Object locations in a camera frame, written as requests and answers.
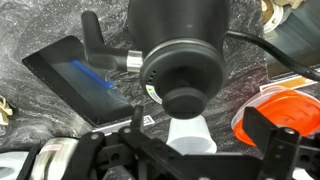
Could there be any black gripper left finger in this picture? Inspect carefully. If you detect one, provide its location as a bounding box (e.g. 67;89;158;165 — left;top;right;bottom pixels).
63;106;186;180

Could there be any black gooseneck kettle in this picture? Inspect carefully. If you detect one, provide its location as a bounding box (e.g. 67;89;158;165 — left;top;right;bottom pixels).
80;0;231;120

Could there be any black power cable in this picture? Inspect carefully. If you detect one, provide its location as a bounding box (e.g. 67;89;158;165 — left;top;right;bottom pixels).
223;29;320;83

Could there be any stainless steel kettle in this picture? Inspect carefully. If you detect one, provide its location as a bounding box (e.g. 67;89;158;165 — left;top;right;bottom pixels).
30;137;78;180

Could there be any crumpled beige paper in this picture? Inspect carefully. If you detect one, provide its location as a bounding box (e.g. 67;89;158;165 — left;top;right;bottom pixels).
0;95;13;125

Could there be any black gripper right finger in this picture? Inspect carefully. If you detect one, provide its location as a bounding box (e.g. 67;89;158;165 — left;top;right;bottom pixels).
242;107;320;180

